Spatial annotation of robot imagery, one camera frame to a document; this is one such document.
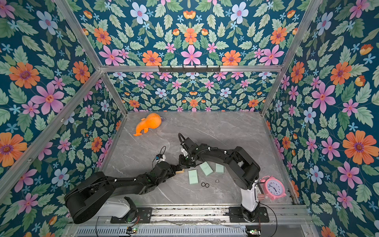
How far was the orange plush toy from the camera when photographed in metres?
1.07

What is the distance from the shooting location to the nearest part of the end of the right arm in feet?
2.21

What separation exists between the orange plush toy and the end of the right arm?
0.36m
